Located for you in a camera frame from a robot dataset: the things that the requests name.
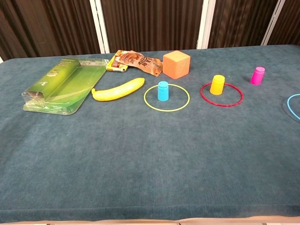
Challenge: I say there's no yellow plastic ring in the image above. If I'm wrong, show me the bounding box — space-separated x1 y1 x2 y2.
143 83 191 112

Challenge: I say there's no red plastic ring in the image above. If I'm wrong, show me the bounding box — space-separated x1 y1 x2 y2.
200 82 244 108

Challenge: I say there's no small cyan cup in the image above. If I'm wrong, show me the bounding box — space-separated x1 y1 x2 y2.
157 81 170 102

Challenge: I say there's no small yellow cup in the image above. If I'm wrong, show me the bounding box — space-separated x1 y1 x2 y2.
210 75 225 96

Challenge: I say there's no small magenta cup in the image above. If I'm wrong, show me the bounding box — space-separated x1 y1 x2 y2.
250 66 266 86

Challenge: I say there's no yellow toy banana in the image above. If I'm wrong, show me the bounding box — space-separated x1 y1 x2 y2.
91 77 145 102

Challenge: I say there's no orange snack pouch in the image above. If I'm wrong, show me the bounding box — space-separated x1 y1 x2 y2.
116 51 163 77

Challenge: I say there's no orange foam cube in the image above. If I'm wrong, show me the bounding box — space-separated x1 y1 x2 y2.
162 50 191 80

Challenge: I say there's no yellow red snack packet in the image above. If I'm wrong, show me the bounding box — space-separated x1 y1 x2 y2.
105 50 129 73

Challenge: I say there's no dark teal table cloth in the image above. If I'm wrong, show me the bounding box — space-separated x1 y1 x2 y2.
0 44 300 223

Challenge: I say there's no brown slatted partition panel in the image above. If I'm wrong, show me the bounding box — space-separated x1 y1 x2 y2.
100 0 204 53
268 0 300 46
208 0 279 49
0 0 101 62

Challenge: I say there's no green blister package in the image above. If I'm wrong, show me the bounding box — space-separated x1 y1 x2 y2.
21 58 110 116

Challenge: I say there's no blue plastic ring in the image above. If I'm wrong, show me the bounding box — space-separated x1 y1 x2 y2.
286 93 300 122

